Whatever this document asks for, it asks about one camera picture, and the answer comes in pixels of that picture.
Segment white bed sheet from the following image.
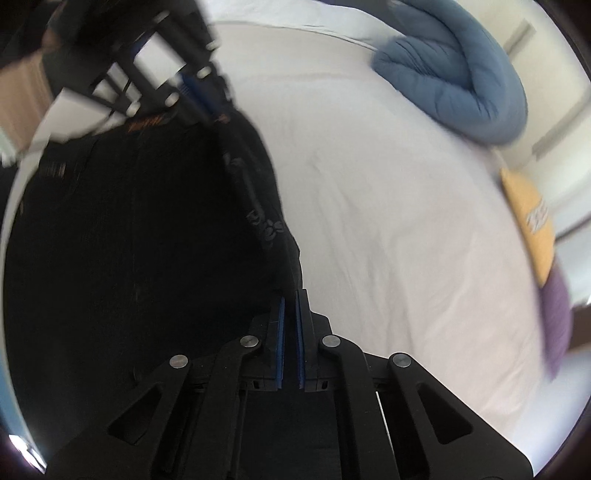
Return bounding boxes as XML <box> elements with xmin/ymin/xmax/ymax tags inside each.
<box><xmin>1</xmin><ymin>25</ymin><xmax>546</xmax><ymax>479</ymax></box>

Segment yellow cushion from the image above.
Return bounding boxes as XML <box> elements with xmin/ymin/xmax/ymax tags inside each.
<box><xmin>500</xmin><ymin>168</ymin><xmax>555</xmax><ymax>287</ymax></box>

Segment black denim pants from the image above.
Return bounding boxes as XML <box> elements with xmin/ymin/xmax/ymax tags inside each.
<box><xmin>3</xmin><ymin>113</ymin><xmax>301</xmax><ymax>454</ymax></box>

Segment blue rolled duvet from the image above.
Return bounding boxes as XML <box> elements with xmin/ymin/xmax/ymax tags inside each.
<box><xmin>372</xmin><ymin>1</ymin><xmax>528</xmax><ymax>146</ymax></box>

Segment purple cushion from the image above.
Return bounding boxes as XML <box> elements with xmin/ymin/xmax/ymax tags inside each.
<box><xmin>540</xmin><ymin>261</ymin><xmax>573</xmax><ymax>379</ymax></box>

